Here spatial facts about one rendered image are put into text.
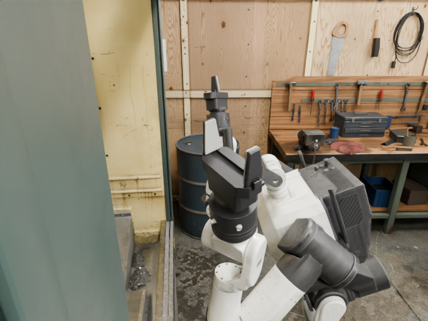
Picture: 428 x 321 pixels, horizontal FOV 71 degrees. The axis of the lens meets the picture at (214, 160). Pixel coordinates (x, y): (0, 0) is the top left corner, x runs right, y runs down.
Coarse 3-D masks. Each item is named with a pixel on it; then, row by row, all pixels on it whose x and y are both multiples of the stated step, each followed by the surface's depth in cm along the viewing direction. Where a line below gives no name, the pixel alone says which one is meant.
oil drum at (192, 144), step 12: (180, 144) 278; (192, 144) 277; (180, 156) 264; (192, 156) 254; (180, 168) 269; (192, 168) 258; (180, 180) 276; (192, 180) 263; (204, 180) 259; (180, 192) 281; (192, 192) 267; (204, 192) 264; (180, 204) 285; (192, 204) 272; (204, 204) 269; (180, 216) 295; (192, 216) 277; (204, 216) 273; (180, 228) 299; (192, 228) 283
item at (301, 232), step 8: (296, 224) 74; (304, 224) 70; (312, 224) 68; (288, 232) 75; (296, 232) 70; (304, 232) 67; (312, 232) 67; (280, 240) 76; (288, 240) 71; (296, 240) 67; (304, 240) 66; (280, 248) 74; (288, 248) 69; (296, 248) 67; (352, 272) 66; (320, 280) 73; (344, 280) 66; (336, 288) 67
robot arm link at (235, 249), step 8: (208, 224) 60; (256, 224) 54; (208, 232) 60; (216, 232) 54; (248, 232) 53; (256, 232) 60; (208, 240) 60; (216, 240) 58; (224, 240) 54; (232, 240) 53; (240, 240) 53; (248, 240) 56; (216, 248) 59; (224, 248) 58; (232, 248) 56; (240, 248) 55; (232, 256) 58; (240, 256) 56
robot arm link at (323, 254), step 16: (320, 240) 67; (288, 256) 69; (304, 256) 67; (320, 256) 66; (336, 256) 66; (352, 256) 69; (288, 272) 67; (304, 272) 66; (320, 272) 67; (336, 272) 66; (304, 288) 67
